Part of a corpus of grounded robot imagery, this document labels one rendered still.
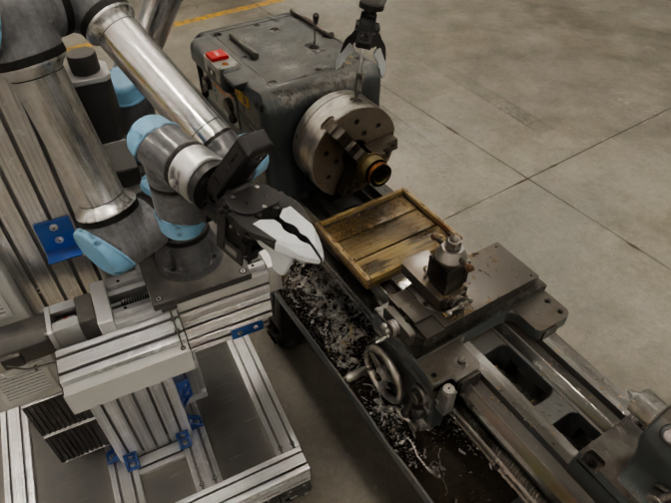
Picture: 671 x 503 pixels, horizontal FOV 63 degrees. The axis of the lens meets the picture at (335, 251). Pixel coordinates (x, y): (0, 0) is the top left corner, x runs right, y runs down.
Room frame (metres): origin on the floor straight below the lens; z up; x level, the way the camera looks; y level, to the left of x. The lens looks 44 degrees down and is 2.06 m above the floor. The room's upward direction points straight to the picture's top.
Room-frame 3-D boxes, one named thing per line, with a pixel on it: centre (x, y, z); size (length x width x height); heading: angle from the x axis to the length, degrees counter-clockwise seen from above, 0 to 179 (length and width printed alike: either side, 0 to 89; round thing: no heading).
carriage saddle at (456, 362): (0.96, -0.37, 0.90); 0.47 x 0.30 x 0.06; 122
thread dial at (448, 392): (0.74, -0.28, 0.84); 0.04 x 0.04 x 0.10; 32
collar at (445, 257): (0.96, -0.28, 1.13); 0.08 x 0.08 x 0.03
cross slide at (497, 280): (0.99, -0.34, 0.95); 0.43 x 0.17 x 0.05; 122
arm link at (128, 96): (1.36, 0.56, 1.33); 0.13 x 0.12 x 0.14; 10
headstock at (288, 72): (1.84, 0.19, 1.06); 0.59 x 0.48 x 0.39; 32
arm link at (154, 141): (0.68, 0.24, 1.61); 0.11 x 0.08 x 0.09; 46
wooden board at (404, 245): (1.30, -0.16, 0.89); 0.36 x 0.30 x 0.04; 122
